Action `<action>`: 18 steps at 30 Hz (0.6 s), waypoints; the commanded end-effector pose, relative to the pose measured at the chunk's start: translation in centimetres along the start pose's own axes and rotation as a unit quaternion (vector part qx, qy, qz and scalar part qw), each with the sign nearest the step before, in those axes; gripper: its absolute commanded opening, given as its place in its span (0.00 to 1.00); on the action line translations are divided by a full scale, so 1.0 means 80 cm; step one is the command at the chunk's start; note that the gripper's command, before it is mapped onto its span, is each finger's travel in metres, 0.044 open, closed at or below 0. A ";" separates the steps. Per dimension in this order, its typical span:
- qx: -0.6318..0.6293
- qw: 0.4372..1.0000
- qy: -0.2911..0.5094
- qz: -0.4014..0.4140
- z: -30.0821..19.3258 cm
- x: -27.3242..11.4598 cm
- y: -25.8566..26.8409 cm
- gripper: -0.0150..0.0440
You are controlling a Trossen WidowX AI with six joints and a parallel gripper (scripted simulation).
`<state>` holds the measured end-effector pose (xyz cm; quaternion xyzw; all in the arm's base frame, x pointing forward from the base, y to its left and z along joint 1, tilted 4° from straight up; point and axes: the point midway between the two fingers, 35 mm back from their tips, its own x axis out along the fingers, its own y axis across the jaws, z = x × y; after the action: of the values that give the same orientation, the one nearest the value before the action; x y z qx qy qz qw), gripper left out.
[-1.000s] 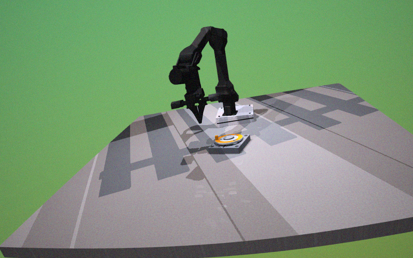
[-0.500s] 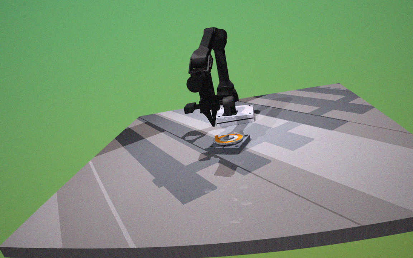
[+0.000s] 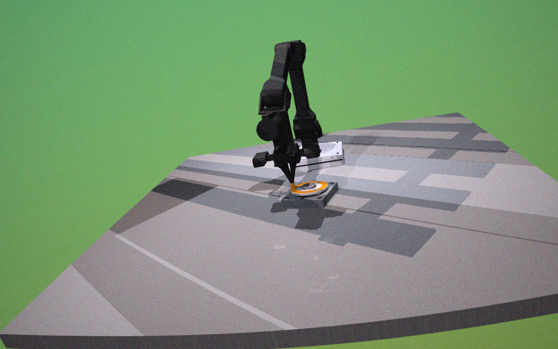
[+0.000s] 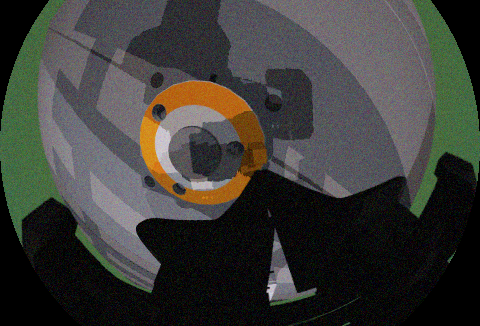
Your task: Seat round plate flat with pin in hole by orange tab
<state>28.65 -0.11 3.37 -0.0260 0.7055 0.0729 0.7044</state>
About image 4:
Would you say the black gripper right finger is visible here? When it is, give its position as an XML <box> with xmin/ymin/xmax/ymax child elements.
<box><xmin>263</xmin><ymin>170</ymin><xmax>407</xmax><ymax>293</ymax></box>

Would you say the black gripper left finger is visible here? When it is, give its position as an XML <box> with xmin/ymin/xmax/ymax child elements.
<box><xmin>136</xmin><ymin>170</ymin><xmax>275</xmax><ymax>294</ymax></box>

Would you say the orange round plate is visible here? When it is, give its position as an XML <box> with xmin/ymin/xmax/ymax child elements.
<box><xmin>140</xmin><ymin>79</ymin><xmax>268</xmax><ymax>205</ymax></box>

